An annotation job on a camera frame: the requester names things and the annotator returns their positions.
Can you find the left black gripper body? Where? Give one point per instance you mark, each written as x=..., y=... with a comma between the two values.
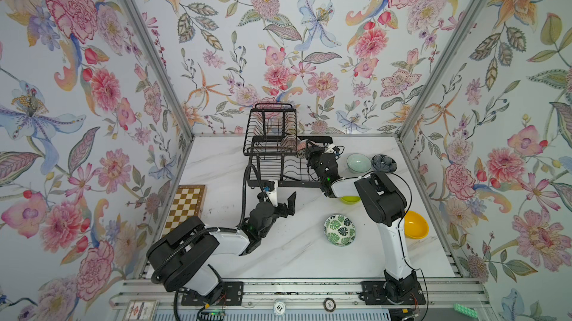
x=280, y=211

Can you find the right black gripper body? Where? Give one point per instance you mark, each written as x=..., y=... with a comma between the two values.
x=316, y=159

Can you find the black wire dish rack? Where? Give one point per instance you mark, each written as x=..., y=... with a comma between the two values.
x=270, y=144

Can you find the pink striped bowl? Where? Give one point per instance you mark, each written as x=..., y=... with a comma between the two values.
x=303, y=147

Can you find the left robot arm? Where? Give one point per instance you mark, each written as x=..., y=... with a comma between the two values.
x=180, y=259

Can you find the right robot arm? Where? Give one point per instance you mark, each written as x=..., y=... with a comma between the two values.
x=384, y=204

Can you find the pale celadon bowl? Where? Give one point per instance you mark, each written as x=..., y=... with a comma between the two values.
x=359, y=163

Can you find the lime green bowl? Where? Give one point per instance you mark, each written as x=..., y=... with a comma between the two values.
x=350, y=200

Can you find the green leaf pattern bowl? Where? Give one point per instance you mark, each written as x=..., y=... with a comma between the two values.
x=339, y=230

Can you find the dark blue grey bowl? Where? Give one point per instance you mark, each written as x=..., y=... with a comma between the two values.
x=383, y=163

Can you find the wooden chessboard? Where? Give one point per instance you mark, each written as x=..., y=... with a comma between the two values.
x=187, y=203

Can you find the white round knob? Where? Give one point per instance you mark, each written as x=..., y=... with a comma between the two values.
x=279, y=308

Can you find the yellow bowl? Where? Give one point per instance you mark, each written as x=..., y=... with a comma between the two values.
x=415, y=226

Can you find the red white label sticker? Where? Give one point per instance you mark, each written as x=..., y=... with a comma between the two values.
x=141, y=310

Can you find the green connector block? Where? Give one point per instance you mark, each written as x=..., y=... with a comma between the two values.
x=468, y=312

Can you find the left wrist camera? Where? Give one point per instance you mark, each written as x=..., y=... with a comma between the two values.
x=270, y=191

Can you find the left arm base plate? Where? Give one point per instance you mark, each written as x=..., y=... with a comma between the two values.
x=226, y=294

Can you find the black ring marker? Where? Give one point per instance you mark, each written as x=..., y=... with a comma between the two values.
x=329, y=305

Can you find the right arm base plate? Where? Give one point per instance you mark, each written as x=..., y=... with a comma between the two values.
x=381, y=293

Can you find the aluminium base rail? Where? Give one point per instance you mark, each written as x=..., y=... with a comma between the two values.
x=310, y=293

